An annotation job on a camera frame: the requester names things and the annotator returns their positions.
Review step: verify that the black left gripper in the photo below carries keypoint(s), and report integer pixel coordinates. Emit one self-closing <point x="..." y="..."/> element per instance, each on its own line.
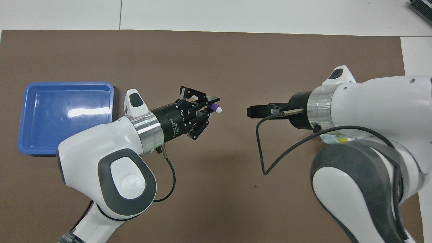
<point x="172" y="119"/>

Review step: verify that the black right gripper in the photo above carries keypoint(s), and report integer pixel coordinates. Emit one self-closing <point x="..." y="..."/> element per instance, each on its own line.
<point x="300" y="111"/>

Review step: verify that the purple pen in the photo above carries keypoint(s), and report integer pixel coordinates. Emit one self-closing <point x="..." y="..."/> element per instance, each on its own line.
<point x="214" y="108"/>

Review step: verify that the yellow pen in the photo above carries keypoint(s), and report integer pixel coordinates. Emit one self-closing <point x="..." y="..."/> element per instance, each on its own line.
<point x="342" y="139"/>

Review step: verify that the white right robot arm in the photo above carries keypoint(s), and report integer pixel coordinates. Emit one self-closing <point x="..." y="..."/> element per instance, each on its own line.
<point x="378" y="108"/>

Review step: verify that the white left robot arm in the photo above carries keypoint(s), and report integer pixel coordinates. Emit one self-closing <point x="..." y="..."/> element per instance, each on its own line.
<point x="87" y="145"/>

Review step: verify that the blue plastic tray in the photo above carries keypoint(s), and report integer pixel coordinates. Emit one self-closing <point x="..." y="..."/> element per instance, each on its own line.
<point x="67" y="111"/>

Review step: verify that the translucent plastic cup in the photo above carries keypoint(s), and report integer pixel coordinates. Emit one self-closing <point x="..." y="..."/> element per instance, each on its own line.
<point x="329" y="139"/>

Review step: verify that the brown table mat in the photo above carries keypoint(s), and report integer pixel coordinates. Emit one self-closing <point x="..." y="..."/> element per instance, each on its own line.
<point x="236" y="185"/>

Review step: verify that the grey ribbed device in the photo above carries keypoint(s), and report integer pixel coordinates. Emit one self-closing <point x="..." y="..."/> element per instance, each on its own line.
<point x="422" y="10"/>

